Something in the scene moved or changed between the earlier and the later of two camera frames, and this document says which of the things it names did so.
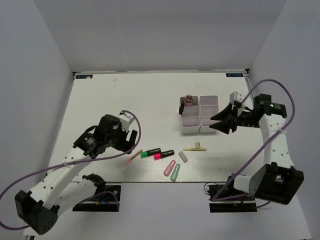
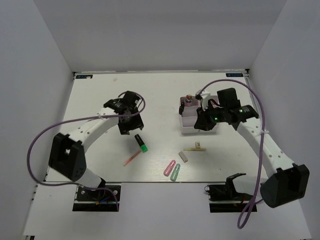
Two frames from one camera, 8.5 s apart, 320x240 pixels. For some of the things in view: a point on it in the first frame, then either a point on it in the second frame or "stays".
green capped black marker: x=144 y=154 → x=144 y=148
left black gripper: x=125 y=145 → x=138 y=123
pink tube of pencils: x=188 y=100 stays
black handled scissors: x=181 y=108 stays
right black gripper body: x=246 y=119 → x=211 y=116
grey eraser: x=183 y=156 stays
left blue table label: x=84 y=76 stays
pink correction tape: x=169 y=167 stays
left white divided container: x=191 y=121 stays
